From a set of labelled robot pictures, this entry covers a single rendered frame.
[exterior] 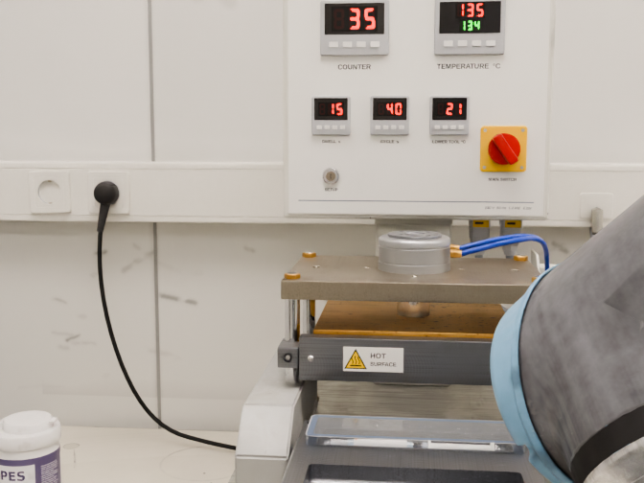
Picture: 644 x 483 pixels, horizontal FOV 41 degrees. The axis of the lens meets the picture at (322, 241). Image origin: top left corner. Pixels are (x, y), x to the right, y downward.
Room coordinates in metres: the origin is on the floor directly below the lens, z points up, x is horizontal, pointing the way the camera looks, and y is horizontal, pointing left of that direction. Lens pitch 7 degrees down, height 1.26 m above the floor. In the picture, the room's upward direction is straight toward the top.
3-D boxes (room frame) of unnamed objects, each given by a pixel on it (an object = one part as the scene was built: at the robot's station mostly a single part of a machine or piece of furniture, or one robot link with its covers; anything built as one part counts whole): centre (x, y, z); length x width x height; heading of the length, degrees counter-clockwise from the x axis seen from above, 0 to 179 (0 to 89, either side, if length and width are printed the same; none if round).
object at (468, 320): (0.92, -0.11, 1.07); 0.22 x 0.17 x 0.10; 84
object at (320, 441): (0.71, -0.08, 0.99); 0.18 x 0.06 x 0.02; 84
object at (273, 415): (0.87, 0.04, 0.96); 0.25 x 0.05 x 0.07; 174
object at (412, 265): (0.96, -0.12, 1.08); 0.31 x 0.24 x 0.13; 84
